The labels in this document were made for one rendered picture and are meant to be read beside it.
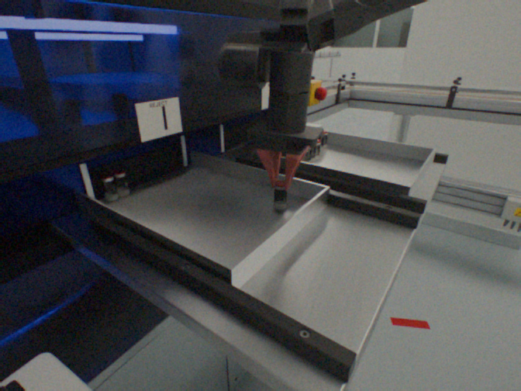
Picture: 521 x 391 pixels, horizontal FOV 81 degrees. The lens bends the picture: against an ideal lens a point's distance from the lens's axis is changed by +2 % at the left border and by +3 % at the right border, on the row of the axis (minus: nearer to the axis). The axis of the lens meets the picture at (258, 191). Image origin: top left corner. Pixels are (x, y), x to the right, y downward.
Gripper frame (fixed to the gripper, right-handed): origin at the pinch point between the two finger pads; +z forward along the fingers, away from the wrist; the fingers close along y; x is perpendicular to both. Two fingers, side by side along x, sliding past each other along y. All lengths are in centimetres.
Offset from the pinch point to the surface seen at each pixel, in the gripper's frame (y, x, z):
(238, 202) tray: 7.4, 0.8, 5.1
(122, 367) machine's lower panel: 23.5, 18.0, 36.5
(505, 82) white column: -72, -166, -3
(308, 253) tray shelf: -7.4, 9.9, 4.5
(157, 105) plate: 21.6, 1.7, -10.4
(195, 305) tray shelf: 1.9, 23.3, 4.7
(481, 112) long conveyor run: -51, -108, 4
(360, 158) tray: -10.5, -31.1, 4.7
